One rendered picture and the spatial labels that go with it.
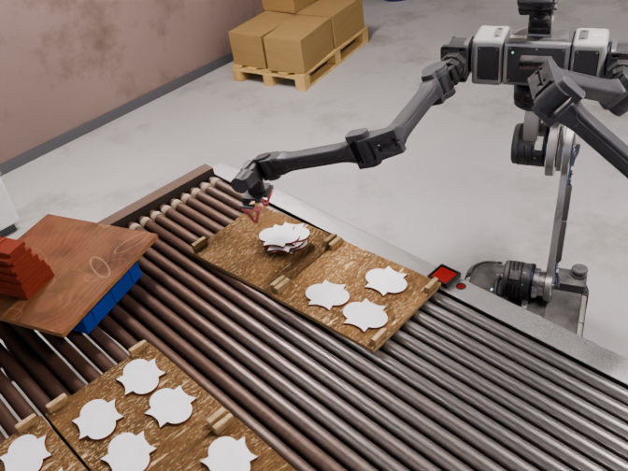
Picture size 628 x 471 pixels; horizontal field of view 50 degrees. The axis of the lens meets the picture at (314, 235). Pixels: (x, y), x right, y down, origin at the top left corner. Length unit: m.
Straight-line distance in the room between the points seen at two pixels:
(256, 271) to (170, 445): 0.69
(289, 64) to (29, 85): 2.00
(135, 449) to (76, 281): 0.67
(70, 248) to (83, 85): 3.33
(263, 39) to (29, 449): 4.36
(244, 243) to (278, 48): 3.44
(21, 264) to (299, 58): 3.75
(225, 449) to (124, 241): 0.91
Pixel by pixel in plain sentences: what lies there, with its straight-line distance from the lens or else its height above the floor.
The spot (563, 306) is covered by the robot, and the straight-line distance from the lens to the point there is 3.12.
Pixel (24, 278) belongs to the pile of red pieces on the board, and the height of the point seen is 1.11.
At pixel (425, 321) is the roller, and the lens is 2.04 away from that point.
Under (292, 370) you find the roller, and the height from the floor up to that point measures 0.92.
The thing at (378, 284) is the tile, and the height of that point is 0.94.
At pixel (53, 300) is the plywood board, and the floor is 1.04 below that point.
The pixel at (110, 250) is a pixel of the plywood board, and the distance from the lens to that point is 2.37.
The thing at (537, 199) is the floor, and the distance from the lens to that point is 4.18.
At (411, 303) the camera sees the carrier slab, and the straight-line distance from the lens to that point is 2.07.
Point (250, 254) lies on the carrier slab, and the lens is 2.34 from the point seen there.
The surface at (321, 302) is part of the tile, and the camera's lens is 2.09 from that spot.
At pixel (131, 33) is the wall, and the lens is 5.83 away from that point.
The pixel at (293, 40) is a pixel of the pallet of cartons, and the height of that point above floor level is 0.42.
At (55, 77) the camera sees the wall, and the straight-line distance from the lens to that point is 5.55.
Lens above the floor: 2.35
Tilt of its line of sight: 37 degrees down
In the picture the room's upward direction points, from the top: 8 degrees counter-clockwise
